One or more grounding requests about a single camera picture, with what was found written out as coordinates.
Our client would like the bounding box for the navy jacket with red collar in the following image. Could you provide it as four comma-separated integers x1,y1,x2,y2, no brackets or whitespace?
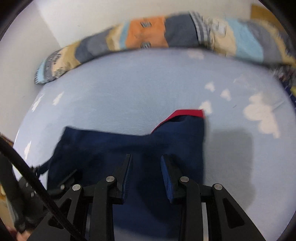
38,109,205,238

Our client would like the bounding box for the light blue cloud blanket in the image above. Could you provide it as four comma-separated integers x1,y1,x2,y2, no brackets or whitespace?
14,49,295,240

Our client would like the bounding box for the dark patterned cloth pile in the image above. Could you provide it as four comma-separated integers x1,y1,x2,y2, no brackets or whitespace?
274,65,296,106

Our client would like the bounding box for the colourful patchwork quilt roll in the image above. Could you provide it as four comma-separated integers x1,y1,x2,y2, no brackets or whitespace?
35,11,295,84

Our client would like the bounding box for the brown wooden board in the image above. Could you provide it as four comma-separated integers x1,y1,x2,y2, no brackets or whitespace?
250,4,285,31

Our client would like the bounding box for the black cable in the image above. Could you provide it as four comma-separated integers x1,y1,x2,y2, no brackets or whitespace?
0,136,82,241

